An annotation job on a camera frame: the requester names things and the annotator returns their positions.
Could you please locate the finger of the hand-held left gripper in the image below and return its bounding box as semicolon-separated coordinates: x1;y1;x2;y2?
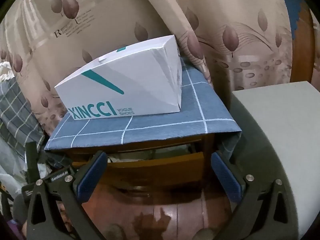
26;141;40;183

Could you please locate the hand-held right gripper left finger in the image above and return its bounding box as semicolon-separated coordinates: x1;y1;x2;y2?
26;151;108;240

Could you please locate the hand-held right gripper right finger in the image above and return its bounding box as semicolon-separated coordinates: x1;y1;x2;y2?
211;151;295;240

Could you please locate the wooden drawer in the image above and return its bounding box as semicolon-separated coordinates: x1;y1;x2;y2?
72;144;205;188

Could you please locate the white shoe box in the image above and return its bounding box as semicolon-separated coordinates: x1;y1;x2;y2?
54;34;182;121

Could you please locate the white plastic bag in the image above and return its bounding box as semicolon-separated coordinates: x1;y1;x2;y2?
0;135;33;200

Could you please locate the wooden nightstand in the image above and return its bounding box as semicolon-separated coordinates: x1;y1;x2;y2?
64;134;218;188

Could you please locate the grey plaid cloth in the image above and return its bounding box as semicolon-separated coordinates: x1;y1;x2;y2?
0;79;45;155

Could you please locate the person's purple clothing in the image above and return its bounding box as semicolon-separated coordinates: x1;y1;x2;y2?
6;220;27;240

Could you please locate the pale grey block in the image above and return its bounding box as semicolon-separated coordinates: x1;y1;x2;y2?
231;81;320;230

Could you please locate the blue checked cloth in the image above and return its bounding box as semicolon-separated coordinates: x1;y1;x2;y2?
44;56;242;161

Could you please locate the wooden headboard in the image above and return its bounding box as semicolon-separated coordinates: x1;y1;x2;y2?
291;5;320;90

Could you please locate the leaf print curtain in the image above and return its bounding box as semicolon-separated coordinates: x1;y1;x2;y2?
0;0;293;135

